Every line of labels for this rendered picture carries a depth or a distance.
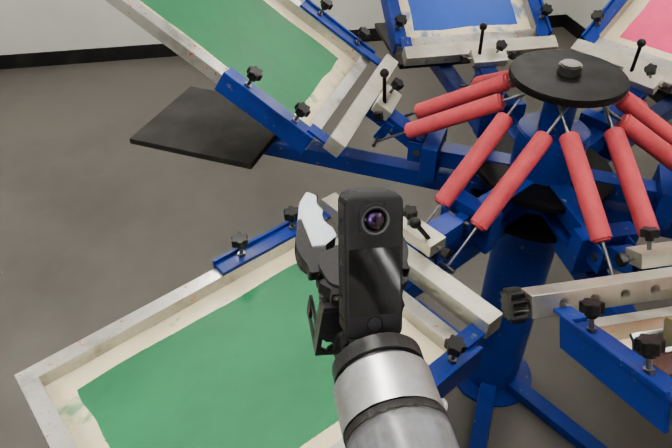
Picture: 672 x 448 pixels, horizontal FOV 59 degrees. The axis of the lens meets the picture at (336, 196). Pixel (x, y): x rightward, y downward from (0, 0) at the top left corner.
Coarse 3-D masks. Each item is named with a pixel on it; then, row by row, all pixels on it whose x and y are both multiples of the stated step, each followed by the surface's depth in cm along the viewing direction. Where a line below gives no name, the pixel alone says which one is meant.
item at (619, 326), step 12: (636, 312) 120; (648, 312) 120; (660, 312) 119; (600, 324) 116; (612, 324) 116; (624, 324) 116; (636, 324) 117; (648, 324) 117; (660, 324) 118; (624, 336) 117
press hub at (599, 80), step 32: (512, 64) 164; (544, 64) 164; (576, 64) 157; (608, 64) 164; (544, 96) 150; (576, 96) 150; (608, 96) 150; (544, 128) 167; (576, 128) 170; (512, 160) 177; (544, 160) 166; (480, 192) 186; (544, 192) 168; (608, 192) 168; (512, 224) 174; (544, 224) 174; (512, 256) 190; (544, 256) 188; (512, 352) 217
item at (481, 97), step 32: (448, 96) 181; (480, 96) 176; (512, 96) 162; (416, 128) 176; (640, 128) 154; (480, 160) 159; (576, 160) 147; (448, 192) 158; (512, 192) 151; (576, 192) 146; (640, 192) 145; (480, 224) 151; (608, 224) 142; (640, 224) 143; (608, 256) 140
